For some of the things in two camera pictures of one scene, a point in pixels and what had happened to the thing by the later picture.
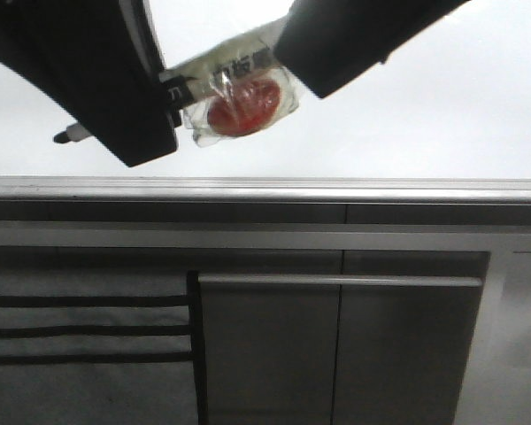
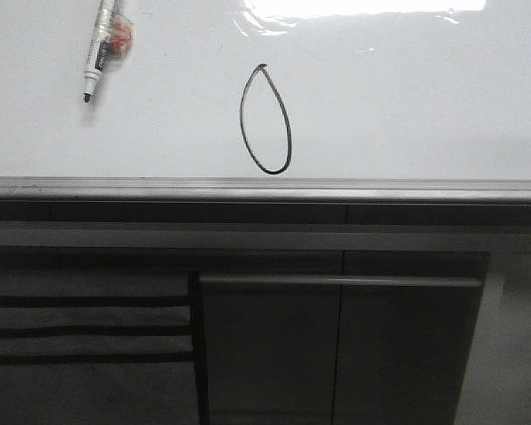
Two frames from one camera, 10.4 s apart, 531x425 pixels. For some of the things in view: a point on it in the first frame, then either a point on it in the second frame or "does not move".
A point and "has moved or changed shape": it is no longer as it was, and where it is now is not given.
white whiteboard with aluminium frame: (460, 116) does not move
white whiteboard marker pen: (234, 89) has moved or changed shape
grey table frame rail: (388, 226) does not move
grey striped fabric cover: (93, 346) does not move
